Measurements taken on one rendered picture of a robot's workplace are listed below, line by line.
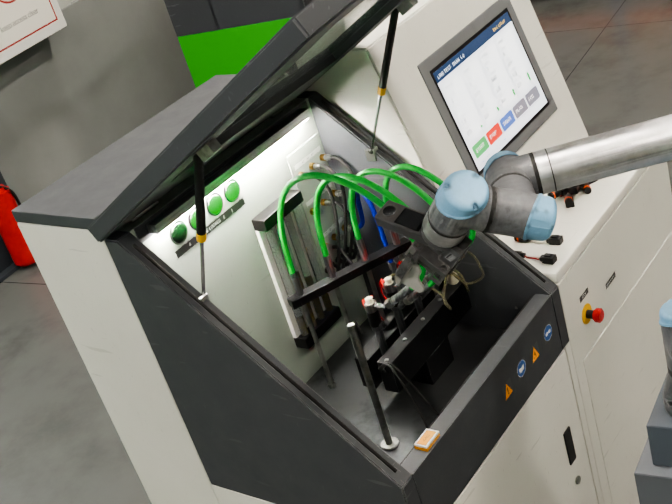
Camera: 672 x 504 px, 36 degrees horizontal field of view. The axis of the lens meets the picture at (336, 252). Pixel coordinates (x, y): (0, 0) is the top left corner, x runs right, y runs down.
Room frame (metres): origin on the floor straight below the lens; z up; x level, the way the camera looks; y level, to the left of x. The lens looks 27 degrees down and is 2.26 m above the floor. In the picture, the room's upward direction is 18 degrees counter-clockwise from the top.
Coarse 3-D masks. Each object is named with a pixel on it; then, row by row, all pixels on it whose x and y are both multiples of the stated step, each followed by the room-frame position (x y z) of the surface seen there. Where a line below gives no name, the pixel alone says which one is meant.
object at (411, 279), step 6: (414, 264) 1.62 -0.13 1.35; (408, 270) 1.63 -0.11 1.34; (414, 270) 1.62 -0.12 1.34; (420, 270) 1.62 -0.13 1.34; (396, 276) 1.64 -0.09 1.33; (408, 276) 1.64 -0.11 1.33; (414, 276) 1.63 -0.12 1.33; (396, 282) 1.66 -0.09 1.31; (402, 282) 1.65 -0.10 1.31; (408, 282) 1.64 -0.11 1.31; (414, 282) 1.63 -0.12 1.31; (420, 282) 1.62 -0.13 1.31; (414, 288) 1.63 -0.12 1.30; (420, 288) 1.62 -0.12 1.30
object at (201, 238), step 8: (200, 160) 1.71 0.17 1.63; (200, 168) 1.72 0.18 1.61; (200, 176) 1.72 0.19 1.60; (200, 184) 1.73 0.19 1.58; (200, 192) 1.74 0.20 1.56; (200, 200) 1.74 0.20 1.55; (200, 208) 1.75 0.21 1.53; (200, 216) 1.76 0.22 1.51; (200, 224) 1.76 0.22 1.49; (200, 232) 1.77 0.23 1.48; (200, 240) 1.77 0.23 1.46; (200, 248) 1.79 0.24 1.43; (200, 256) 1.80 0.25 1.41; (200, 264) 1.81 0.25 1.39; (200, 296) 1.83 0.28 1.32
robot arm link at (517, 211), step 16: (512, 176) 1.54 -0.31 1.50; (496, 192) 1.47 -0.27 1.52; (512, 192) 1.48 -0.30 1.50; (528, 192) 1.48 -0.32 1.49; (496, 208) 1.45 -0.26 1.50; (512, 208) 1.45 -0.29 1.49; (528, 208) 1.45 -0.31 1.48; (544, 208) 1.45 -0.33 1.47; (496, 224) 1.45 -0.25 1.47; (512, 224) 1.44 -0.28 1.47; (528, 224) 1.44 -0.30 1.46; (544, 224) 1.44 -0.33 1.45; (544, 240) 1.45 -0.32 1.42
